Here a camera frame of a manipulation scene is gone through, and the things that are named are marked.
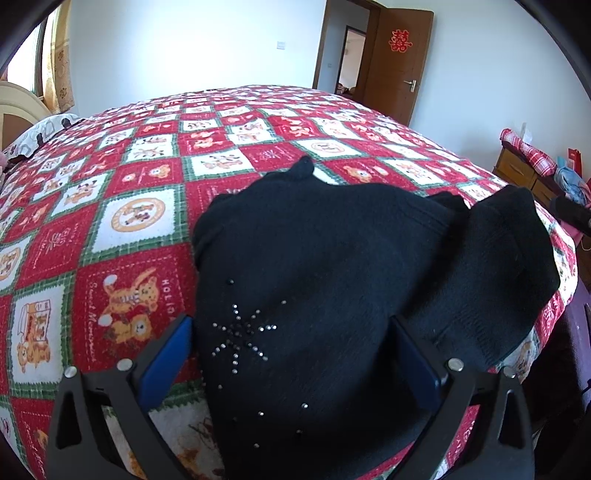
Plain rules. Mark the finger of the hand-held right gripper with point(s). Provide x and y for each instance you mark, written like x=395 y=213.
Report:
x=572 y=212

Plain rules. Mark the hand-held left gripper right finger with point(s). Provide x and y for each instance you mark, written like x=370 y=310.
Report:
x=415 y=364

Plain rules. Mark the dark window frame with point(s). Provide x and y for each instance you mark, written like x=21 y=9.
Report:
x=39 y=60

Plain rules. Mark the red printed bedsheet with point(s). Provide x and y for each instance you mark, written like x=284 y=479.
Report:
x=115 y=175

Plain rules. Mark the black rhinestone sweater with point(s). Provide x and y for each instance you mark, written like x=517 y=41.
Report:
x=323 y=258

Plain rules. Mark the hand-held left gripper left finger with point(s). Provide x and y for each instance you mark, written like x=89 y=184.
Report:
x=166 y=364

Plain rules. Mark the cream wooden bed headboard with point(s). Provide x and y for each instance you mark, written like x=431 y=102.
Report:
x=18 y=104

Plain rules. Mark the brown wooden door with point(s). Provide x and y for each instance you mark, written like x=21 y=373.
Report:
x=392 y=78

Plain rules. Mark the blue cloth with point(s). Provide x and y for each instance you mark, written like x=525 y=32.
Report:
x=570 y=182

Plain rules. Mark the brown door frame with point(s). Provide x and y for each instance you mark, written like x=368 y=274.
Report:
x=323 y=46

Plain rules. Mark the wooden cabinet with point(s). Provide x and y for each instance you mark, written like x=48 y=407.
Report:
x=512 y=168

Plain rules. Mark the red bag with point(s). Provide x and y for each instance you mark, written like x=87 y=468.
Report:
x=575 y=159

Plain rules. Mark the red plaid cloth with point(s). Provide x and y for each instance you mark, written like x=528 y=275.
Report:
x=531 y=154

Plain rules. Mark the yellow patterned curtain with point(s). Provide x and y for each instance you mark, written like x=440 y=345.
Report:
x=62 y=78

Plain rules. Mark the red paper door decoration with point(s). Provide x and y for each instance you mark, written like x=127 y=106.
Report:
x=400 y=40

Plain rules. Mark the white patterned pillow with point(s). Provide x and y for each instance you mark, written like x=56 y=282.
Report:
x=41 y=134

